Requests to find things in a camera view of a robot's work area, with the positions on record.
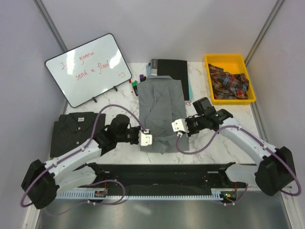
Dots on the black folder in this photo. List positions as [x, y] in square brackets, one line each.
[176, 69]

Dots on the grey long sleeve shirt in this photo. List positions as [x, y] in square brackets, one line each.
[161, 102]

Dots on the purple black marker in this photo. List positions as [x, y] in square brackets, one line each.
[142, 78]

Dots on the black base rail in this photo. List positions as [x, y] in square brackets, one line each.
[163, 180]

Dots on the white slotted cable duct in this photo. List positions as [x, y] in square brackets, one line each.
[92, 194]

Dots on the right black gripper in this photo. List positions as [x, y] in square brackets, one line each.
[190, 132]

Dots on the yellow plastic bin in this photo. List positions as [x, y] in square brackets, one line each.
[232, 63]

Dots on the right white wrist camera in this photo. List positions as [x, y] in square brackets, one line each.
[180, 127]

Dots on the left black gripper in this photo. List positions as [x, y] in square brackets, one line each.
[137, 129]

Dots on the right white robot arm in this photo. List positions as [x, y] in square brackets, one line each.
[274, 167]

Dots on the red marker pen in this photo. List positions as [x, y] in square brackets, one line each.
[131, 88]

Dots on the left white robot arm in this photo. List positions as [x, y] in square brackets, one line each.
[45, 180]

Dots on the green black marker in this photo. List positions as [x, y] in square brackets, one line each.
[134, 86]

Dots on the folded black striped shirt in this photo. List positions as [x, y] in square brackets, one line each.
[73, 129]

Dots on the white whiteboard black frame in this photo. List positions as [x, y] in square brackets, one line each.
[89, 70]

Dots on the plaid shirt in bin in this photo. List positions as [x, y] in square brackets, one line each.
[227, 86]

